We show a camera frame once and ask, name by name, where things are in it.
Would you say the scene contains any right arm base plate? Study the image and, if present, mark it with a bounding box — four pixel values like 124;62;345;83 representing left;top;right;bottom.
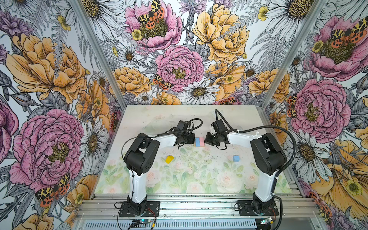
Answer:
236;200;279;216

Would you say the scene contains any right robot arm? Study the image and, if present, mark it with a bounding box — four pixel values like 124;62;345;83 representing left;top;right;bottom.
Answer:
205;120;287;215

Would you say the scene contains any light blue small block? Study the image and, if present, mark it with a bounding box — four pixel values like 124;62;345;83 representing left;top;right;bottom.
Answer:
232;155;240;162

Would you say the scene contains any yellow wood block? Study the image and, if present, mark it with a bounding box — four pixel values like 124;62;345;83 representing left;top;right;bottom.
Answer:
165;155;174;164

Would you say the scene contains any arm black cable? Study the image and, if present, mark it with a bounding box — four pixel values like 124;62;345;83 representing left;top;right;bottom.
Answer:
120;117;204;202
215;109;297;230

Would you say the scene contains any corner aluminium post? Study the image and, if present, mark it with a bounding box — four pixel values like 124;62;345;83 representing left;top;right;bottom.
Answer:
71;1;127;113
260;0;327;110

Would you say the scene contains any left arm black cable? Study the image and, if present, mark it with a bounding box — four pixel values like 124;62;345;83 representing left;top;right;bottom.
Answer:
120;117;204;202

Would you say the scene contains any vented metal grille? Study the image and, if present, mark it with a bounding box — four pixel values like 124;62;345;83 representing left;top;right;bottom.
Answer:
79;218;257;230

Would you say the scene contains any left corner aluminium post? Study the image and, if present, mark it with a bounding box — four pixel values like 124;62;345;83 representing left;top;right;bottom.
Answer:
71;1;127;113

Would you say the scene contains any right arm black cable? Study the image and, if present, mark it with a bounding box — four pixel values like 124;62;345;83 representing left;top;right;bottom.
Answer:
215;109;297;230

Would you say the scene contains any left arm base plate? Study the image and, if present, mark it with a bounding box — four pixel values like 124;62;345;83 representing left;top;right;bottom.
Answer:
118;201;161;218

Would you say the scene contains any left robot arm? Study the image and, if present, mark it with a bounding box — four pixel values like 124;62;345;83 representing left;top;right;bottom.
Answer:
122;119;203;216

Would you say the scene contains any pink wood block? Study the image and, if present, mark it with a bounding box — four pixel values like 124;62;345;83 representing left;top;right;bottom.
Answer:
199;137;205;147

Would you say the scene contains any aluminium rail frame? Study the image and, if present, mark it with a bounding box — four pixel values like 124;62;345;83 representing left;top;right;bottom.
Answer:
76;194;320;220

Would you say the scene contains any right corner aluminium post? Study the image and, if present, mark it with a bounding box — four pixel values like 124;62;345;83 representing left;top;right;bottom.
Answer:
260;0;327;110

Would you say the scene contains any blue long wood block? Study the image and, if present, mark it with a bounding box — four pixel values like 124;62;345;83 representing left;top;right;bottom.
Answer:
195;138;201;147

